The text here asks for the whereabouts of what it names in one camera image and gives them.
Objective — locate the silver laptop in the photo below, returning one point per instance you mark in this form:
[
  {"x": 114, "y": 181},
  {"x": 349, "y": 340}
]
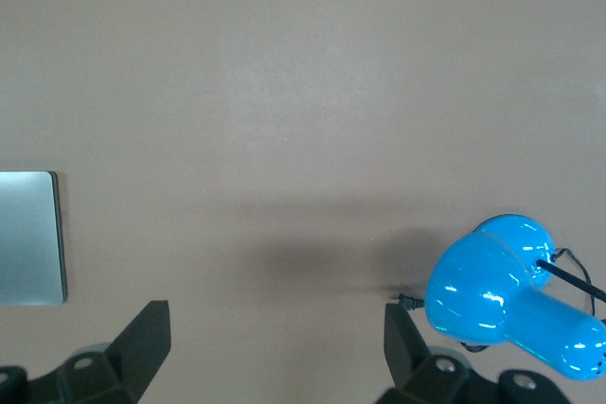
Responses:
[{"x": 28, "y": 238}]

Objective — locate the blue desk lamp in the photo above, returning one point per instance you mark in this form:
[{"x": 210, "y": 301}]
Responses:
[{"x": 478, "y": 290}]

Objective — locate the brown table mat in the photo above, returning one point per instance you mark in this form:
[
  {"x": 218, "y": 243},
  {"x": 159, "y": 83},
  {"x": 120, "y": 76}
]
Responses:
[{"x": 284, "y": 92}]

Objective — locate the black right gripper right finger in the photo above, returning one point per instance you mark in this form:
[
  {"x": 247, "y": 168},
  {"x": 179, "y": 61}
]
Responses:
[{"x": 407, "y": 356}]

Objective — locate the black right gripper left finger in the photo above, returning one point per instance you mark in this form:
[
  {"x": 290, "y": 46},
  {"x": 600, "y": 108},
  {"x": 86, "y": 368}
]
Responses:
[{"x": 137, "y": 352}]

